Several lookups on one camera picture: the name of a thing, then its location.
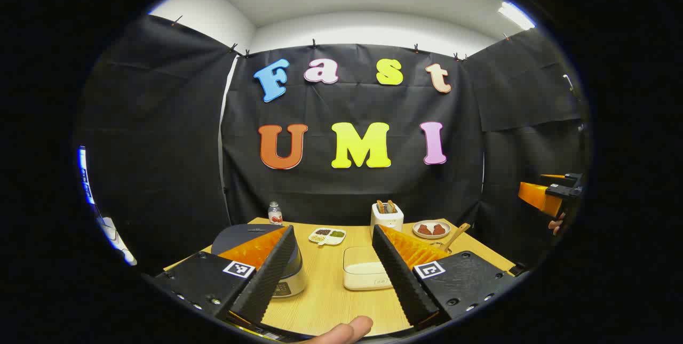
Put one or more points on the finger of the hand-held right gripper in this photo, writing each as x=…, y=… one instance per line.
x=539, y=197

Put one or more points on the computer monitor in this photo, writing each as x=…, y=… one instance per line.
x=85, y=178

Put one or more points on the brown meat piece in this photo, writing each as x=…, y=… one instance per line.
x=438, y=230
x=424, y=230

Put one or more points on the small ceiling light panel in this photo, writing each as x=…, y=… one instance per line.
x=516, y=15

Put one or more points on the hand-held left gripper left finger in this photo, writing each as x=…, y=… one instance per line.
x=267, y=274

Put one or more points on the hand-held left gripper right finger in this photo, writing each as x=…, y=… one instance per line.
x=400, y=274

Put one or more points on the white papers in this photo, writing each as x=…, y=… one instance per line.
x=117, y=240

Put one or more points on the small red label bottle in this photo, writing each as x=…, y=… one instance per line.
x=275, y=216

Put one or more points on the white toaster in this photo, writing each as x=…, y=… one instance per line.
x=387, y=222

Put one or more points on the round white plate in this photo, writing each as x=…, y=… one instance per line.
x=431, y=222

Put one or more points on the wooden spoon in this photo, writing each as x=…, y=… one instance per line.
x=458, y=234

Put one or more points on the white rice box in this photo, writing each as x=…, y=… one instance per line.
x=363, y=274

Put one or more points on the white divided spice dish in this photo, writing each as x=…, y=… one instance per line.
x=326, y=236

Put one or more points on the silver black rice cooker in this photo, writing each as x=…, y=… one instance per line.
x=235, y=236

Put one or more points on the clear chopstick holder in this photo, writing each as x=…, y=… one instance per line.
x=444, y=248

